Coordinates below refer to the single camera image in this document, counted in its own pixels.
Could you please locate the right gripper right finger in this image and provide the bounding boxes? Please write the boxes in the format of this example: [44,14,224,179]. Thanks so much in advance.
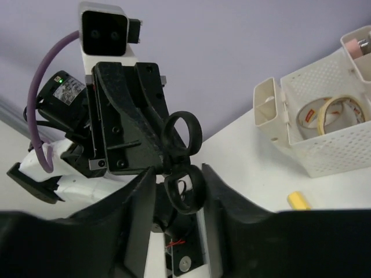
[202,164,370,277]

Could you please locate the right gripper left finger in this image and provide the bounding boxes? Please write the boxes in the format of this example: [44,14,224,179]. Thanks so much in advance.
[1,167,156,277]

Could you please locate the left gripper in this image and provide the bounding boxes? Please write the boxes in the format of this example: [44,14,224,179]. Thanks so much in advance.
[85,61,170,176]

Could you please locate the black handled scissors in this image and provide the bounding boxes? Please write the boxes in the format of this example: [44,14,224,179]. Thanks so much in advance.
[159,111,206,215]

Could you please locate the clear tape roll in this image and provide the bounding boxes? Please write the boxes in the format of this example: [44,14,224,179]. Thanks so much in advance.
[296,97,344,131]

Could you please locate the beige masking tape roll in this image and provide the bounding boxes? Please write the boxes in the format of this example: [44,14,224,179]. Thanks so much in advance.
[317,95,370,136]

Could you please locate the pink white stapler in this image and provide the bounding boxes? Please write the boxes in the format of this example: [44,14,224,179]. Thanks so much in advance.
[345,39,370,60]

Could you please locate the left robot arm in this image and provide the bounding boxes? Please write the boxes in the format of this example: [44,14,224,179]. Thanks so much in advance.
[8,62,171,204]

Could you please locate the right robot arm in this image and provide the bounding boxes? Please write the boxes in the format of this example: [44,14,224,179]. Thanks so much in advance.
[1,164,370,277]

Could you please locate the yellow eraser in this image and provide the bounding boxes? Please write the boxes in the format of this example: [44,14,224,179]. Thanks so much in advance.
[287,191,311,210]

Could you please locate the cream side compartment holder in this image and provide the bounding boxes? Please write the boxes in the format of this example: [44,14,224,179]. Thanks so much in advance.
[253,78,289,148]

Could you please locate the white perforated storage basket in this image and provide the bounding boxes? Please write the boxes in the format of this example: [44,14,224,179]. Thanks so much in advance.
[281,50,370,178]

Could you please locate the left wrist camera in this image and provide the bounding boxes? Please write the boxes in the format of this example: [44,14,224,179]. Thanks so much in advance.
[79,1,143,75]

